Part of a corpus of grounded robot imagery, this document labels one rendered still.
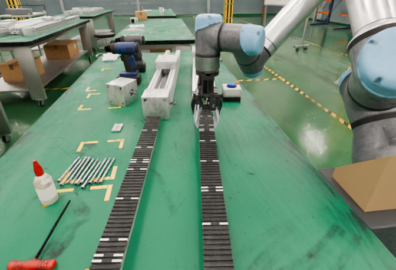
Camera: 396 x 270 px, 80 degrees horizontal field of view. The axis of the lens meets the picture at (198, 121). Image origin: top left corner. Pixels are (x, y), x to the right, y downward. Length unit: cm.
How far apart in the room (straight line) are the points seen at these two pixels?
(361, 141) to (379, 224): 18
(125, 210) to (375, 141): 56
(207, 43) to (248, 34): 12
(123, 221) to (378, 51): 58
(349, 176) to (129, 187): 53
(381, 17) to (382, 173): 31
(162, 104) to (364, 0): 65
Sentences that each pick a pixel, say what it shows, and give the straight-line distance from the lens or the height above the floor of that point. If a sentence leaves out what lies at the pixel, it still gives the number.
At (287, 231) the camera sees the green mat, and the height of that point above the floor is 78.
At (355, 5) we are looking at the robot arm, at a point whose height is 119.
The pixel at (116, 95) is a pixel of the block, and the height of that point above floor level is 83.
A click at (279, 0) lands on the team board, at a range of 698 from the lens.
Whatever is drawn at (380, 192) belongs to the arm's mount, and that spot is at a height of 84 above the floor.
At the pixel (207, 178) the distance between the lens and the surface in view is 60.
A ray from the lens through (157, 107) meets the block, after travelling 92.
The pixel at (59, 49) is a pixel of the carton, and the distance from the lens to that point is 479.
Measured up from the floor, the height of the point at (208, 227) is 81.
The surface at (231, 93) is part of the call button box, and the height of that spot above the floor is 82.
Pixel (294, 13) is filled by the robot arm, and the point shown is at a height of 116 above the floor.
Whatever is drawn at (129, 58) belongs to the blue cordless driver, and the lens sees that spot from 132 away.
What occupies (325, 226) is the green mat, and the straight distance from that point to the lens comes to 61.
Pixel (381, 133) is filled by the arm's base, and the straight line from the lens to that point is 66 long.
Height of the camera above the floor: 121
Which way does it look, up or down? 28 degrees down
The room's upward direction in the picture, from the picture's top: straight up
